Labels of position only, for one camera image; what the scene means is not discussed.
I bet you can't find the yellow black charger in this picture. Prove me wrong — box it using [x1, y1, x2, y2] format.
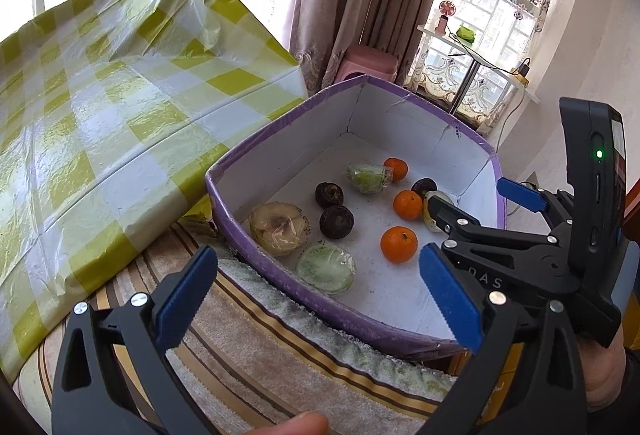
[511, 57, 530, 86]

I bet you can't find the person's left thumb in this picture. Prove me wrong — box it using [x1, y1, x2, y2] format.
[246, 411, 330, 435]

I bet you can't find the dark wrinkled fruit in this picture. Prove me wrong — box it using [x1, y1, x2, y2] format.
[314, 182, 345, 209]
[319, 206, 355, 240]
[411, 177, 437, 200]

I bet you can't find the yellow checkered plastic tablecloth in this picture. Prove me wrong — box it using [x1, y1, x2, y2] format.
[1, 0, 307, 380]

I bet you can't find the wrapped green fruit half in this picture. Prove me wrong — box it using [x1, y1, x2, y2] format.
[295, 241, 356, 294]

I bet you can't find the small orange tangerine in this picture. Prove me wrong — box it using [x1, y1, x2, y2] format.
[393, 190, 423, 221]

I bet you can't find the green object on table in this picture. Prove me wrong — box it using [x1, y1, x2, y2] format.
[456, 26, 475, 43]

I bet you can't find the pink plastic stool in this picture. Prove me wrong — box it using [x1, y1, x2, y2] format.
[334, 45, 399, 83]

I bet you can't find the purple white cardboard box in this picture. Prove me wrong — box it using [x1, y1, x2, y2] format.
[205, 76, 506, 360]

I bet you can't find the person's right hand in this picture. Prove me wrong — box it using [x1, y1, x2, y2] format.
[577, 327, 626, 411]

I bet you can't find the orange tangerine in box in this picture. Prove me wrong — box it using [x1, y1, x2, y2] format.
[380, 226, 418, 264]

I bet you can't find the small pink desk fan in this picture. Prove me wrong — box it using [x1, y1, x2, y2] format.
[434, 0, 456, 36]

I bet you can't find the far orange tangerine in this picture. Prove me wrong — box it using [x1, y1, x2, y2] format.
[383, 158, 409, 183]

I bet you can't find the wrapped brown pear half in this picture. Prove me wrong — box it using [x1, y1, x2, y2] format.
[248, 202, 311, 256]

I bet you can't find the white side table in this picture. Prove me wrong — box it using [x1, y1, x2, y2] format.
[407, 25, 539, 122]

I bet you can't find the plastic yellow pear half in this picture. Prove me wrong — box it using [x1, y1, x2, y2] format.
[423, 190, 454, 233]

